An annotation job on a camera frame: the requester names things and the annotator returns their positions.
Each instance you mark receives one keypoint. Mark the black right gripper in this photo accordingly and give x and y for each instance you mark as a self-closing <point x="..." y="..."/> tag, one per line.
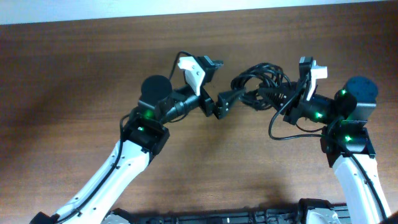
<point x="295" y="111"/>

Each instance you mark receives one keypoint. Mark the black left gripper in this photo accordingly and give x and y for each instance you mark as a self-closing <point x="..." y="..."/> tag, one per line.
<point x="222" y="106"/>

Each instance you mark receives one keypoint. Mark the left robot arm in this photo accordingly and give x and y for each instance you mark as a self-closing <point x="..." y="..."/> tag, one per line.
<point x="142" y="137"/>

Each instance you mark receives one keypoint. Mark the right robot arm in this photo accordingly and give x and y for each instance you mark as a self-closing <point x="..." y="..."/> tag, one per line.
<point x="344" y="137"/>

